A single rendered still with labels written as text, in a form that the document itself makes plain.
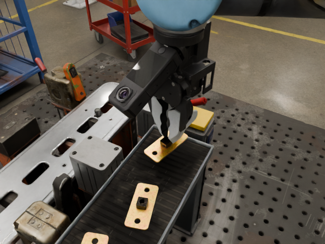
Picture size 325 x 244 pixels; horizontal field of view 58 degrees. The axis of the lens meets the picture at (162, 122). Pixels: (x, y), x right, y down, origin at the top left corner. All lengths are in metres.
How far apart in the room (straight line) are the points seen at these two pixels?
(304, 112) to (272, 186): 1.66
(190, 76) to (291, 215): 0.78
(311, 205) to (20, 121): 0.98
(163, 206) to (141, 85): 0.21
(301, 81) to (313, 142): 1.80
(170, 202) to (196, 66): 0.23
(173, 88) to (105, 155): 0.28
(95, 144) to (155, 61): 0.32
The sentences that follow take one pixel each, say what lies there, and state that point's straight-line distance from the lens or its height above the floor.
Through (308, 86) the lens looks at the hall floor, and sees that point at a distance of 3.10.
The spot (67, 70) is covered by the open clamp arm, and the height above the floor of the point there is 1.09.
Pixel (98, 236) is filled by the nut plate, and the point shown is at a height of 1.16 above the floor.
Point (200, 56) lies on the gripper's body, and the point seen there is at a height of 1.36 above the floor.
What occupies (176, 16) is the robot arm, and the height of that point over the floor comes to 1.49.
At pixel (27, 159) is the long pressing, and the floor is 1.00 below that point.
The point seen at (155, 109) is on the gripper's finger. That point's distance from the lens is 0.50.
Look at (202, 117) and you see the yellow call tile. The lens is 0.66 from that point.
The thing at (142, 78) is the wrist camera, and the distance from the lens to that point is 0.41.
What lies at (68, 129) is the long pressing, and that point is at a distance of 0.90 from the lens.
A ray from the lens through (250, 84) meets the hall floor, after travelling 2.93.
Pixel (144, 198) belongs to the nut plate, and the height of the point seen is 1.17.
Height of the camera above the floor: 1.59
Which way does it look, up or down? 42 degrees down
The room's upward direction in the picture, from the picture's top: straight up
